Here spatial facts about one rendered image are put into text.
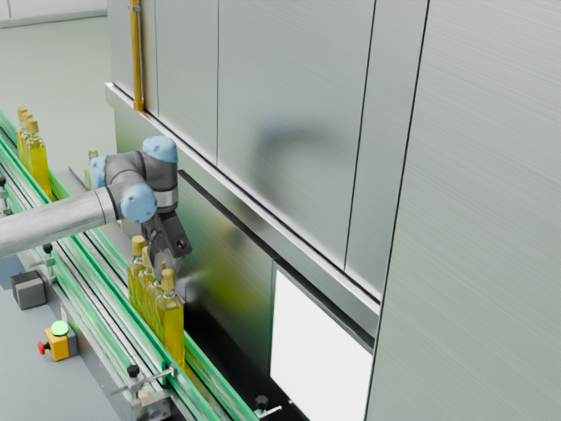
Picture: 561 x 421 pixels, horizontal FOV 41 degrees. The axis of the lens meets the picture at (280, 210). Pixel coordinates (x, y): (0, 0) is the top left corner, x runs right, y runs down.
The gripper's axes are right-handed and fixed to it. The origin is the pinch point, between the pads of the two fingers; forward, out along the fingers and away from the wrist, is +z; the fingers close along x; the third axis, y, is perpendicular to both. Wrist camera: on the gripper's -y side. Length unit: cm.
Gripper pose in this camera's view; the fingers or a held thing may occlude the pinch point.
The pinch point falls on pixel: (168, 275)
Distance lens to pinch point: 186.5
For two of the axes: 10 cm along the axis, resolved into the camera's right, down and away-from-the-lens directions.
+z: -0.5, 8.6, 5.0
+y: -5.5, -4.4, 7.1
